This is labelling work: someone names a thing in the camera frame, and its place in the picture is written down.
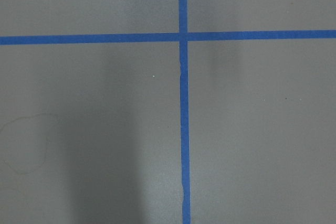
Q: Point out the blue tape grid lines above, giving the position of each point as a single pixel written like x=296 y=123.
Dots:
x=182 y=37

